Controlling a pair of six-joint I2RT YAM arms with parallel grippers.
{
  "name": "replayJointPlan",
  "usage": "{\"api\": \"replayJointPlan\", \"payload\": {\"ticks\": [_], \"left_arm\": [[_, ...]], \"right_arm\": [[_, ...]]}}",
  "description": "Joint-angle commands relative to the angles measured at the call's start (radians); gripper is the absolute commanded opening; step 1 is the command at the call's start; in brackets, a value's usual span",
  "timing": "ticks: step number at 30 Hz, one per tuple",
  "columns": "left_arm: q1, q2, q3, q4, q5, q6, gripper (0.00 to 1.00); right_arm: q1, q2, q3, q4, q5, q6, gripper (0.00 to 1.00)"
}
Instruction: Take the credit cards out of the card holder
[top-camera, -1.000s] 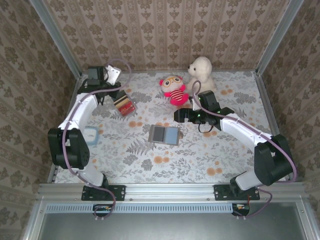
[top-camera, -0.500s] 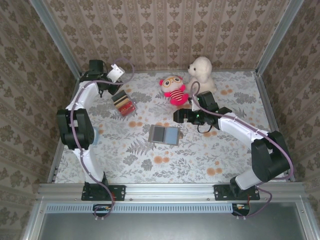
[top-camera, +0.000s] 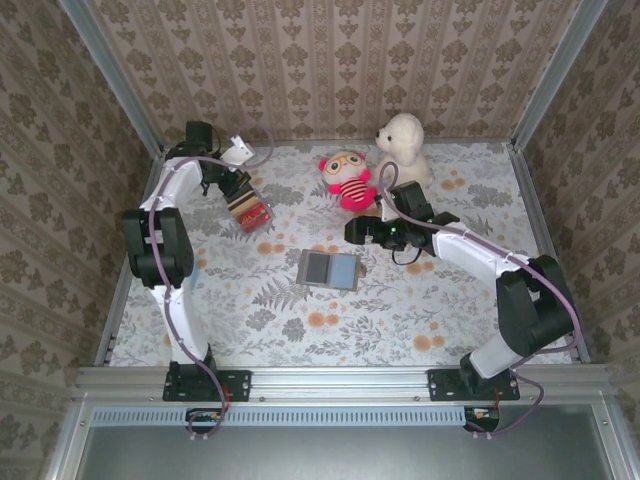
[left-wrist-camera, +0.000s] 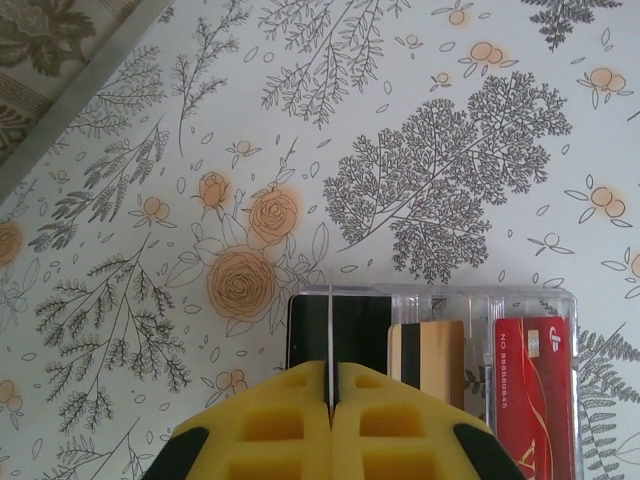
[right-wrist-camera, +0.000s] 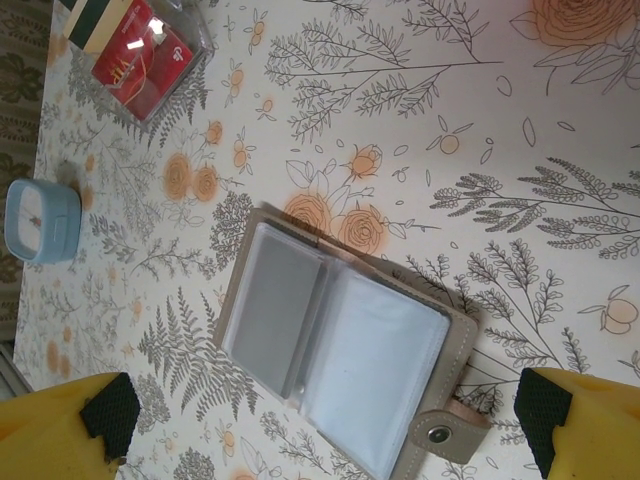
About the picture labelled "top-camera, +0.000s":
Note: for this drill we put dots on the grey card holder wallet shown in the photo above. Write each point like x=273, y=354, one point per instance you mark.
x=327, y=287

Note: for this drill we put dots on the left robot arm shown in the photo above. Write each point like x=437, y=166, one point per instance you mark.
x=160, y=250

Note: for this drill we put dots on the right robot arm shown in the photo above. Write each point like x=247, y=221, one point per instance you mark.
x=535, y=310

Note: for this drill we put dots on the gold credit card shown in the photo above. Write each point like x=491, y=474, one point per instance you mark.
x=245, y=202

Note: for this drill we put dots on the blue card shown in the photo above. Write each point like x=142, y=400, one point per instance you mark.
x=344, y=271

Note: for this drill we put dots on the pink striped plush doll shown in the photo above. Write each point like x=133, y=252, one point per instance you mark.
x=350, y=185

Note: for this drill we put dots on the white plush dog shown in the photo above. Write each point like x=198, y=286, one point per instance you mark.
x=405, y=150

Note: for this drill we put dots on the floral table cloth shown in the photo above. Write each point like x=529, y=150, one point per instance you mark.
x=325, y=325

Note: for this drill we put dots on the grey metal panel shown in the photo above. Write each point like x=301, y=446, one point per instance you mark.
x=340, y=455

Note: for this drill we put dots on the black controller board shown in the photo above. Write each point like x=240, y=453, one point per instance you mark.
x=205, y=422
x=482, y=419

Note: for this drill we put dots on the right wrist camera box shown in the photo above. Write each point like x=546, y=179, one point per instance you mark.
x=386, y=212

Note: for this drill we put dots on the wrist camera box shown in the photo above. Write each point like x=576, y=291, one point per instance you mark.
x=235, y=152
x=386, y=212

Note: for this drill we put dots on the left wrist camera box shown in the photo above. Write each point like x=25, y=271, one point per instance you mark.
x=235, y=152

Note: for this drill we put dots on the aluminium frame post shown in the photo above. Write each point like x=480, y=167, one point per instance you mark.
x=115, y=75
x=555, y=75

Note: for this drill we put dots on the aluminium frame rail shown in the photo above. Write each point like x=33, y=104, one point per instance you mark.
x=340, y=382

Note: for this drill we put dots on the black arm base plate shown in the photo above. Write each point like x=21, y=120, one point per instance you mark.
x=240, y=385
x=442, y=385

